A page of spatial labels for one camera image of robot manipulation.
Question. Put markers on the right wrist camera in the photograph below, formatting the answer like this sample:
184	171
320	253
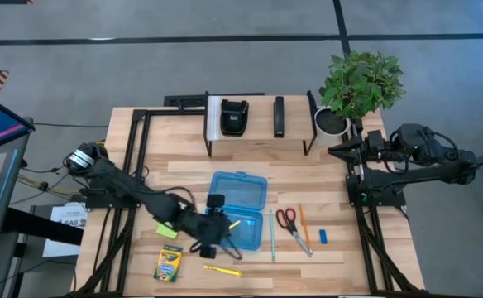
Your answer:
376	138

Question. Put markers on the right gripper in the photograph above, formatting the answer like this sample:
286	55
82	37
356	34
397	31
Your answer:
376	154

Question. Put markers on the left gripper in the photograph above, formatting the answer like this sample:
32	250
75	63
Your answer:
204	229

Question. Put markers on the black desk bar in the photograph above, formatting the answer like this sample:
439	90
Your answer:
39	225

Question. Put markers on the white paper sheet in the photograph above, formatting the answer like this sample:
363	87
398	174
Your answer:
65	215

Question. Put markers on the blue plastic pencil case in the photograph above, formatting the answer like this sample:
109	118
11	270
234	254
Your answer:
241	192

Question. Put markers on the green leafy plant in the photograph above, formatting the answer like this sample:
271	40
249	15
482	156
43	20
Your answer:
361	85

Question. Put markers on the yellow highlighter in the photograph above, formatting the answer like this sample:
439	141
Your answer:
223	270

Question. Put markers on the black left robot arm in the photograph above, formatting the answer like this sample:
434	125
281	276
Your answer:
117	186

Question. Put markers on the crayon box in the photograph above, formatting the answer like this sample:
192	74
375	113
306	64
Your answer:
168	263

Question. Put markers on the wooden shelf riser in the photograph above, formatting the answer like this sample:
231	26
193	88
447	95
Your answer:
260	120

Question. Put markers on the black hole punch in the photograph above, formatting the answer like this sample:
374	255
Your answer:
234	118

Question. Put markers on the black stapler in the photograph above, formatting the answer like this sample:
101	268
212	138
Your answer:
279	118

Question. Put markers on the black aluminium frame rails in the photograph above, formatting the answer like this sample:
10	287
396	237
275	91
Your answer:
367	256
133	136

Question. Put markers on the orange pencil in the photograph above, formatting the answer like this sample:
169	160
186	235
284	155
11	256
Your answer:
304	229

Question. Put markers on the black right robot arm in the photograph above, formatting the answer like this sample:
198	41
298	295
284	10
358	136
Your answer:
415	174

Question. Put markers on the green sticky note pad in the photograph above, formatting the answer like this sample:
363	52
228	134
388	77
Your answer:
167	232

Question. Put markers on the black power strip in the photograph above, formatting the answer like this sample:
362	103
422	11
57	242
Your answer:
183	101

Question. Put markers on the blue eraser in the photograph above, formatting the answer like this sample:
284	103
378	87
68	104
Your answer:
323	236

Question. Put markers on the yellow pencil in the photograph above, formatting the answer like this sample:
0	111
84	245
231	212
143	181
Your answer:
235	224

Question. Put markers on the white plant pot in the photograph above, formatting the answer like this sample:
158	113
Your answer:
330	124

